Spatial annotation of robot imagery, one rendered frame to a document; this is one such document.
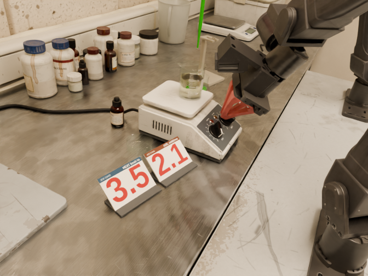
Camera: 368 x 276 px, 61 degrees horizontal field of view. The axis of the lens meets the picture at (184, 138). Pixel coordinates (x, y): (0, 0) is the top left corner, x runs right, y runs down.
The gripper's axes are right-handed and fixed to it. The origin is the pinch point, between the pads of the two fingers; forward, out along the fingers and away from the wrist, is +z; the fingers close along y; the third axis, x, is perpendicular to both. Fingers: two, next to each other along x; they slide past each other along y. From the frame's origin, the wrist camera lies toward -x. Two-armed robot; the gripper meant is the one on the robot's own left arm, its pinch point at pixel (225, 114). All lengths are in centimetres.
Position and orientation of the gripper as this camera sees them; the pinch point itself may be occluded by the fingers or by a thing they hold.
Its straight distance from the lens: 67.1
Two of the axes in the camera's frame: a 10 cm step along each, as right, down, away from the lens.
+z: -5.5, 5.4, 6.3
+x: 8.3, 3.9, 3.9
